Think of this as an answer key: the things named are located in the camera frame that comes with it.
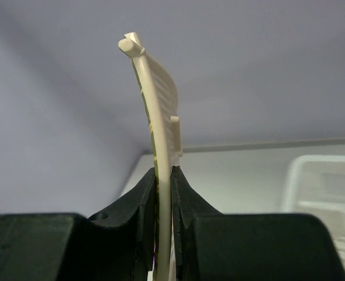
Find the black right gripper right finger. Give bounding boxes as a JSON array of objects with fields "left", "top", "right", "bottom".
[{"left": 171, "top": 166, "right": 222, "bottom": 280}]

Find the square bamboo woven plate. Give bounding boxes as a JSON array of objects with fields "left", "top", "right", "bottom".
[{"left": 118, "top": 32, "right": 182, "bottom": 280}]

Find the white plastic dish rack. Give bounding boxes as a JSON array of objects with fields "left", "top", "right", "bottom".
[{"left": 281, "top": 155, "right": 345, "bottom": 268}]

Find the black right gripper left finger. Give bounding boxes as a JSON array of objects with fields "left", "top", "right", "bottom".
[{"left": 89, "top": 168, "right": 157, "bottom": 280}]

